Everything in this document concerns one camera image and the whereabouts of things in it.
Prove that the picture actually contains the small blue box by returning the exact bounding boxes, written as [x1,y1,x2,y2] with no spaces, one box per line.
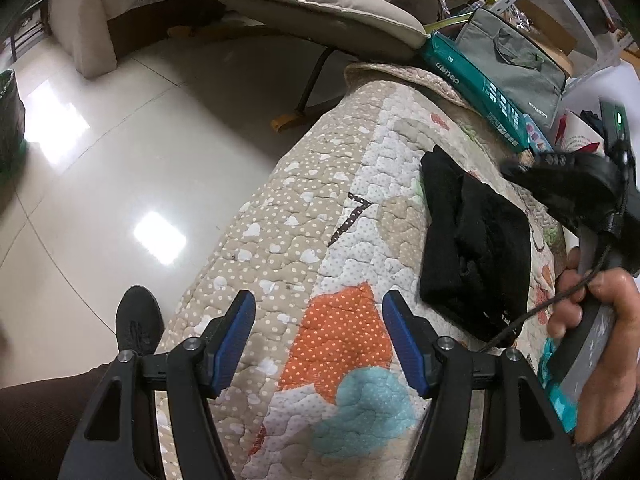
[522,114,554,154]

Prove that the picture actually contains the beige cushioned folding chair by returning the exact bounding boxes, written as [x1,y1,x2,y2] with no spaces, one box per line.
[217,0,426,132]

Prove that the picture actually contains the cream sofa with cover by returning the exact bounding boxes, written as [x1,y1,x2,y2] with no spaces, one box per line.
[46,0,212,80]

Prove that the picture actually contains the white paper bag red print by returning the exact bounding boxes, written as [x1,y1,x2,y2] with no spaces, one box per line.
[553,110,605,156]

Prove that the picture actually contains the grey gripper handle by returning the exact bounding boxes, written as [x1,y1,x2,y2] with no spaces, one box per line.
[548,228,622,402]

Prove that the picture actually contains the patterned quilted bed cover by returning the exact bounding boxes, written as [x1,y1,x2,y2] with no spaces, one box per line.
[160,63,565,479]

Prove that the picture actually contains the dark brown trouser leg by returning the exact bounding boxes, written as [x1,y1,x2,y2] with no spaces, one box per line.
[1,364,108,479]

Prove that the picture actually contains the teal long cardboard box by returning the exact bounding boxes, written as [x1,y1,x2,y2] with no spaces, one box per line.
[420,32,529,154]

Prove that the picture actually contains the white metal shelf rack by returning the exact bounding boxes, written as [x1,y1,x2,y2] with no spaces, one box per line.
[491,0,634,91]

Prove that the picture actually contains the black shoe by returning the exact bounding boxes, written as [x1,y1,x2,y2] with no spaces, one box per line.
[115,285,165,356]

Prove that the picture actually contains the black pants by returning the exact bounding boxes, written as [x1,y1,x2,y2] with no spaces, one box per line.
[419,146,532,342]

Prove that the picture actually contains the green waste basket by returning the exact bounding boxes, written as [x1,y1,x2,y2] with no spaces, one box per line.
[0,68,25,172]

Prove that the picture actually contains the person's right hand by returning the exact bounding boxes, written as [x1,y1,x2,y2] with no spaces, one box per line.
[547,247,639,444]

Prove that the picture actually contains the grey fabric bag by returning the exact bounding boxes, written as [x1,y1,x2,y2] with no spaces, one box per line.
[456,9,567,131]

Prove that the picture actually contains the black cable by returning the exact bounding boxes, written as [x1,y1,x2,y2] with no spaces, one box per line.
[479,138,633,354]

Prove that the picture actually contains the teal patterned cloth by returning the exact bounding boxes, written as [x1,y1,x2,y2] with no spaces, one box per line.
[537,338,577,434]

